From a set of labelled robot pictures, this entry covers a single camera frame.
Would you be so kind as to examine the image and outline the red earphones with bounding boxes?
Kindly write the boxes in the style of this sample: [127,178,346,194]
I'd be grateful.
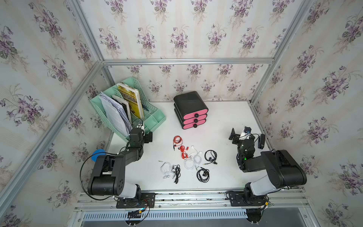
[179,145,189,159]
[173,135,183,150]

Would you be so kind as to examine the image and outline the white earphones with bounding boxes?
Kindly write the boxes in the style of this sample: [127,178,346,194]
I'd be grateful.
[184,145,202,170]
[160,161,173,179]

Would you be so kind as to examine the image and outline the pink top drawer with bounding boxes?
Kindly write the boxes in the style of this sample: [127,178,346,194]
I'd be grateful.
[183,109,209,120]

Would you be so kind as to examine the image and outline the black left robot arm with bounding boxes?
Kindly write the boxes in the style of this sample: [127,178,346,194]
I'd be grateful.
[87,128,153,200]

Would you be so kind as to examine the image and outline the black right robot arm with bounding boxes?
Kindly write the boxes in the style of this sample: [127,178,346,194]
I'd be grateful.
[228,127,307,204]

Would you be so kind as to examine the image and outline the black earphones upper right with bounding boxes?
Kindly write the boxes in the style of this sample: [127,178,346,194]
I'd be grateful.
[204,149,217,165]

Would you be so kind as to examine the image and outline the black earphones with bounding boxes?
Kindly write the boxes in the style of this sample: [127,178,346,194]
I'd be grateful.
[196,167,210,183]
[172,165,181,184]
[204,149,217,165]

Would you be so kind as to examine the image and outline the pink bottom drawer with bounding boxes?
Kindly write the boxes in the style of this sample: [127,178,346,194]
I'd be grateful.
[182,119,206,130]

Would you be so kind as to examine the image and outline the black earphones left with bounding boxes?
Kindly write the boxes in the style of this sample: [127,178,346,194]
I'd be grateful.
[172,165,181,184]

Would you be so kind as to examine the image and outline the black drawer cabinet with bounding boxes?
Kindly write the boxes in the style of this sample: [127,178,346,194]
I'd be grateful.
[174,91,208,128]

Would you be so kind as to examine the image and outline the black earphones lower right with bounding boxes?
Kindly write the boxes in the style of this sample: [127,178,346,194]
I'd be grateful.
[196,167,210,183]

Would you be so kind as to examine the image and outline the black stapler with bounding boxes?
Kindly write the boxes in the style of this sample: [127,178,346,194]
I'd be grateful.
[258,133,266,149]

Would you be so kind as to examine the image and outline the green desk organizer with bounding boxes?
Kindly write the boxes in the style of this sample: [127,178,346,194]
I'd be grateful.
[90,77,166,142]

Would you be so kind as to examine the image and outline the white paper stack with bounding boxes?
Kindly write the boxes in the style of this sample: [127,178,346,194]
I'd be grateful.
[99,92,132,137]

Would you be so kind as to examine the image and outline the black white notebook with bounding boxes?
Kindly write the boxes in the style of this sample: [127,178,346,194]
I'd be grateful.
[112,95,132,123]

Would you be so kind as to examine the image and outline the yellow book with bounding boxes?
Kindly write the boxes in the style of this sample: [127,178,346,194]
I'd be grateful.
[117,82,145,120]

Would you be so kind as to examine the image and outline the blue lid container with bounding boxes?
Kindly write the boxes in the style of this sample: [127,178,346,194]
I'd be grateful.
[91,149,107,162]

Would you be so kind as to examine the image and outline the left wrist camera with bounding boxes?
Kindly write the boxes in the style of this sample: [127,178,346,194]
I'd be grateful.
[132,119,145,135]

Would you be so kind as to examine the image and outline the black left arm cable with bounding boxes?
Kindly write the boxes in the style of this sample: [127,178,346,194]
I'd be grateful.
[79,151,120,201]

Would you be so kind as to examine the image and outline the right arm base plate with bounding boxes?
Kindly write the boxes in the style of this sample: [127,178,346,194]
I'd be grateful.
[226,191,269,207]

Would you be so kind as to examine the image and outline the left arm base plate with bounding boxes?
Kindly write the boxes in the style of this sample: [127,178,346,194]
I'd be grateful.
[116,193,156,209]

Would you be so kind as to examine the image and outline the aluminium front rail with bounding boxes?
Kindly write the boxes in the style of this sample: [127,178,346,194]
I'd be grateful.
[68,189,318,227]

